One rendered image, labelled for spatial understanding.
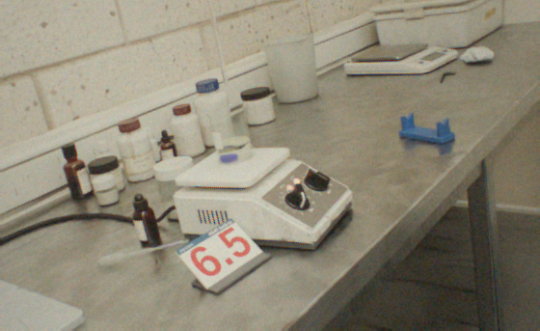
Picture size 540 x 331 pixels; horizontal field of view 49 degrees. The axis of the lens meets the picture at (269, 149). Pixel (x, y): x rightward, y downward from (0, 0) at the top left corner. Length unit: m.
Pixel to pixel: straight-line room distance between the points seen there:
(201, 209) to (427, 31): 1.19
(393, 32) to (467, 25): 0.22
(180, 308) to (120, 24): 0.75
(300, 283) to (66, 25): 0.74
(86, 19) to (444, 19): 1.01
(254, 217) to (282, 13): 1.03
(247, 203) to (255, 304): 0.14
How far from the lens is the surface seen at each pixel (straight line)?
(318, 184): 0.77
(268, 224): 0.71
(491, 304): 1.28
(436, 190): 0.86
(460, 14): 1.77
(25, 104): 1.15
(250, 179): 0.72
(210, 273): 0.68
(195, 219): 0.78
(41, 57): 1.17
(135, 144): 1.08
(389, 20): 1.86
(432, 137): 1.01
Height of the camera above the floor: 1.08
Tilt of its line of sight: 17 degrees down
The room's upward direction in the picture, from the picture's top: 11 degrees counter-clockwise
